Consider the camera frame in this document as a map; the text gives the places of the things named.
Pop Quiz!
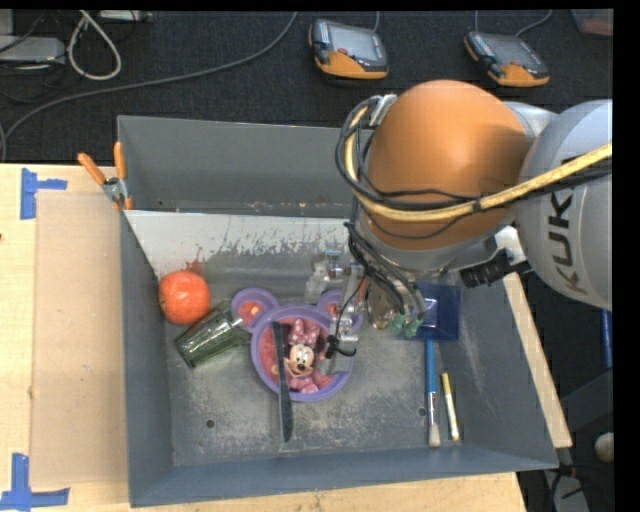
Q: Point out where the pale cardboard board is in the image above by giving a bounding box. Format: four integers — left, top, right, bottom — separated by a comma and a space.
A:
28, 190, 132, 492

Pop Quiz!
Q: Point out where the yellow marker pen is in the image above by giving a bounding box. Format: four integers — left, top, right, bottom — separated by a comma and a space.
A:
439, 371, 461, 443

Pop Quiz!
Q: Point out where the orange fruit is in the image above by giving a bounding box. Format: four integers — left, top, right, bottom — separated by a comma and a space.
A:
158, 269, 213, 326

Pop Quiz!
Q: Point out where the grey metal bin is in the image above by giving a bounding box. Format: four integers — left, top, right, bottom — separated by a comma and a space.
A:
115, 114, 560, 509

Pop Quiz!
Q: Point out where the purple cartoon mouse plate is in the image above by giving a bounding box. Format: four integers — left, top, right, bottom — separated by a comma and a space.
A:
230, 286, 365, 404

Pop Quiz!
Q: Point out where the black cylinder on white bracket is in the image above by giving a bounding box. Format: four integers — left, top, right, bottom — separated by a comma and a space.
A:
458, 224, 532, 290

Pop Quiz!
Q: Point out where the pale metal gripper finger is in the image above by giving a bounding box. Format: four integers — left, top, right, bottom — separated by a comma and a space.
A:
303, 249, 352, 307
319, 317, 360, 377

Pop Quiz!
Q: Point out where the green glass cup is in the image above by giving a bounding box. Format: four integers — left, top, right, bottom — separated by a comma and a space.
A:
173, 306, 252, 370

